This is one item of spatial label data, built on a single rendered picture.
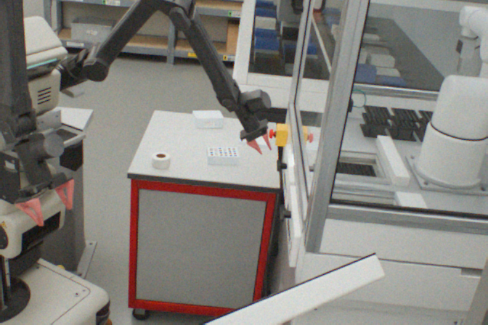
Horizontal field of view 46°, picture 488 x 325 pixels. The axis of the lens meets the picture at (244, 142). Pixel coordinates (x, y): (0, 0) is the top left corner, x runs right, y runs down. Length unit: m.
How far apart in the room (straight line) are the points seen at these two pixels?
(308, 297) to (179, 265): 1.45
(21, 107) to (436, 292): 1.18
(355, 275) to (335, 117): 0.42
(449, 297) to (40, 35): 1.35
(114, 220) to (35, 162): 1.85
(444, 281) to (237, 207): 0.90
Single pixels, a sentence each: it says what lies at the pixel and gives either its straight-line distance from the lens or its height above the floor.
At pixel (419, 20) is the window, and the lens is 1.34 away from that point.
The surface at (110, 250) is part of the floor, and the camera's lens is 3.08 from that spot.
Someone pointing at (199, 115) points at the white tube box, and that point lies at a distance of 2.60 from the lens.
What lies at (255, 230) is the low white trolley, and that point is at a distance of 2.31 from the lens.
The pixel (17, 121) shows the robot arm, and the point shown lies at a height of 1.24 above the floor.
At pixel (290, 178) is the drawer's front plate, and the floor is 0.93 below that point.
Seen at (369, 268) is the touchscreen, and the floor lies 1.19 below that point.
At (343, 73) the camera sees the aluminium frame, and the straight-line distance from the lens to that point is 1.33.
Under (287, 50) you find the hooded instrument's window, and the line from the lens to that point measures 2.73.
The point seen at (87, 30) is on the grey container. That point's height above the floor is 0.24.
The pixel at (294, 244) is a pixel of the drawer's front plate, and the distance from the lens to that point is 1.64.
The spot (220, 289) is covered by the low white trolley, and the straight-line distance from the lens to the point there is 2.49.
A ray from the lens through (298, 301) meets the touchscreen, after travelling 1.02.
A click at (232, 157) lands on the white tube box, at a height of 0.80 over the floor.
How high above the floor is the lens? 1.83
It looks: 25 degrees down
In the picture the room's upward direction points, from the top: 7 degrees clockwise
